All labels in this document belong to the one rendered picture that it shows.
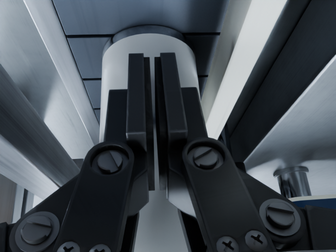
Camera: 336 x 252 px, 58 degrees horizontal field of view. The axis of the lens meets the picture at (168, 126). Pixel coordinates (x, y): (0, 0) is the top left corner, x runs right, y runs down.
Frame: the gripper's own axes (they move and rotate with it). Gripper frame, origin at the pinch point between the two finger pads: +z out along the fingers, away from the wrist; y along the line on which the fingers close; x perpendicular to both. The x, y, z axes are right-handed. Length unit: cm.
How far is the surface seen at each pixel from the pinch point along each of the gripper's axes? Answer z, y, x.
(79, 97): 9.2, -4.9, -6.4
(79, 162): 12.5, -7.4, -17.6
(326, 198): 11.5, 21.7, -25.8
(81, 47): 7.2, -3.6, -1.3
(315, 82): 8.6, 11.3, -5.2
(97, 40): 7.0, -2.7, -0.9
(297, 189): 13.0, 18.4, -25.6
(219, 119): 4.6, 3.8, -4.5
